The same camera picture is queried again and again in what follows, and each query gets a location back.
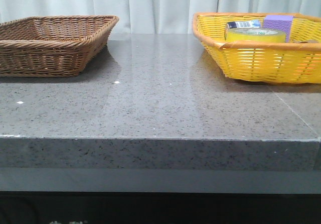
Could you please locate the yellow tape roll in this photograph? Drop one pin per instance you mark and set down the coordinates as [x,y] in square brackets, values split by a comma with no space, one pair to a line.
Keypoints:
[255,34]

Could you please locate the white curtain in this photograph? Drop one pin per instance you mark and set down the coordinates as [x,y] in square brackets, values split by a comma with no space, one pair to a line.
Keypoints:
[152,16]

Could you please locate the brown wicker basket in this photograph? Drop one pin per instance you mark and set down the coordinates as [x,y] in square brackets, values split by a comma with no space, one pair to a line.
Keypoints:
[52,46]

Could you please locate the small labelled jar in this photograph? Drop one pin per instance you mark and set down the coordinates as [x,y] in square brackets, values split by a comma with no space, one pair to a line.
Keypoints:
[243,24]

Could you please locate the yellow woven basket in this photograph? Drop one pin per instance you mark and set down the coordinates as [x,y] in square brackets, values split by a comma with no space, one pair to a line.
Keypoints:
[258,61]

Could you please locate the purple foam block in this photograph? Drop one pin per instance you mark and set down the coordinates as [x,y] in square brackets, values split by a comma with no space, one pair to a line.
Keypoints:
[279,22]

